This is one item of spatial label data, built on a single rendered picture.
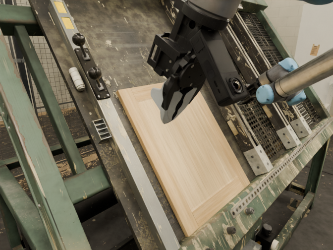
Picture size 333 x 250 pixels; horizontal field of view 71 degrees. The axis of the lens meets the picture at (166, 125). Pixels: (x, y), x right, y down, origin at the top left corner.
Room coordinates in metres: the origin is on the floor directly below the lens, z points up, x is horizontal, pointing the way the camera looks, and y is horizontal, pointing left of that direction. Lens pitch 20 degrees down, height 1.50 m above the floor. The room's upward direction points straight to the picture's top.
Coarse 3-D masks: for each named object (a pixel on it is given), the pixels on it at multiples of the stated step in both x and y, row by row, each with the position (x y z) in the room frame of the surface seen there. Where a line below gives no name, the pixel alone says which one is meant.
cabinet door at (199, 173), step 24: (120, 96) 0.85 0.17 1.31; (144, 96) 0.91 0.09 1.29; (144, 120) 0.83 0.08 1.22; (192, 120) 0.98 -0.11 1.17; (144, 144) 0.76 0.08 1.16; (168, 144) 0.82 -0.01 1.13; (192, 144) 0.88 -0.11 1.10; (216, 144) 0.96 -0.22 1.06; (168, 168) 0.74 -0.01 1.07; (192, 168) 0.80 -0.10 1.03; (216, 168) 0.87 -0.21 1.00; (240, 168) 0.94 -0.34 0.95; (168, 192) 0.68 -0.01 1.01; (192, 192) 0.73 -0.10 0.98; (216, 192) 0.78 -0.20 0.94; (192, 216) 0.66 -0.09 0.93
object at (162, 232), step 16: (64, 16) 0.92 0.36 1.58; (64, 32) 0.88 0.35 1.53; (80, 64) 0.81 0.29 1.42; (96, 112) 0.76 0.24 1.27; (112, 112) 0.75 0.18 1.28; (112, 128) 0.71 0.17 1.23; (112, 144) 0.70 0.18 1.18; (128, 144) 0.70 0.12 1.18; (128, 160) 0.66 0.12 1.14; (128, 176) 0.65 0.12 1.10; (144, 176) 0.65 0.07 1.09; (144, 192) 0.61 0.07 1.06; (144, 208) 0.59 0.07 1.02; (160, 208) 0.60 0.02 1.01; (160, 224) 0.57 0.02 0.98; (160, 240) 0.54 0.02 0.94; (176, 240) 0.56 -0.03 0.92
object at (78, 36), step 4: (72, 36) 0.74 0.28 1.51; (76, 36) 0.73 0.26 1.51; (80, 36) 0.74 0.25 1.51; (72, 40) 0.74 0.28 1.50; (76, 40) 0.73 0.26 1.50; (80, 40) 0.73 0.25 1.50; (84, 40) 0.74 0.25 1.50; (76, 44) 0.74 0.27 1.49; (80, 44) 0.74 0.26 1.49; (84, 52) 0.80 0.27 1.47; (84, 56) 0.82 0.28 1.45; (88, 56) 0.83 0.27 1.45; (84, 60) 0.82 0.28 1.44; (88, 60) 0.83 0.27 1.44
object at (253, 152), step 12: (168, 0) 1.41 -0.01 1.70; (168, 12) 1.41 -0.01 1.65; (228, 108) 1.12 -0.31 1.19; (228, 120) 1.11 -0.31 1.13; (240, 120) 1.08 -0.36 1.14; (240, 132) 1.06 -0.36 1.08; (252, 132) 1.07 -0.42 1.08; (240, 144) 1.06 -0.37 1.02; (252, 144) 1.02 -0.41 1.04; (252, 156) 1.01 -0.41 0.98; (264, 156) 1.01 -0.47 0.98; (252, 168) 1.00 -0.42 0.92; (264, 168) 0.97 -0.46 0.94
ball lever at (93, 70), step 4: (92, 68) 0.68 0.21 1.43; (96, 68) 0.69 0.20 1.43; (88, 72) 0.69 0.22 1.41; (92, 72) 0.68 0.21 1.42; (96, 72) 0.68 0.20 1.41; (100, 72) 0.69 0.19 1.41; (92, 76) 0.68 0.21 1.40; (96, 76) 0.68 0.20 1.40; (100, 76) 0.69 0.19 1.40; (96, 80) 0.73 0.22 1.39; (96, 84) 0.78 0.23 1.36; (100, 84) 0.76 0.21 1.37; (100, 88) 0.77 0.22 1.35
